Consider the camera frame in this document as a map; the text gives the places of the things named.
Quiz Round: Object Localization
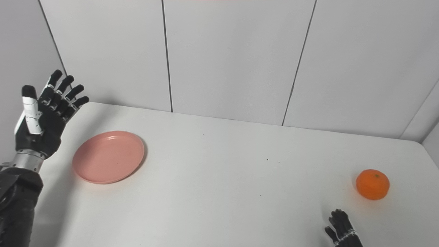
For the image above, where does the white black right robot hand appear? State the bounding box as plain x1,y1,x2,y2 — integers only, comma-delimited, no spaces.
324,209,364,247

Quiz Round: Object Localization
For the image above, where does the orange fruit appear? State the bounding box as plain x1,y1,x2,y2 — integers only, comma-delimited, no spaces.
356,169,390,200

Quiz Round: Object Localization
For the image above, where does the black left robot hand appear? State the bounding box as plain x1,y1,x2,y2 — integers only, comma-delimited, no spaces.
14,70,90,160

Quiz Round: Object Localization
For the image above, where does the pink plastic plate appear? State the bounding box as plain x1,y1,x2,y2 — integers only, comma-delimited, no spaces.
72,131,145,185

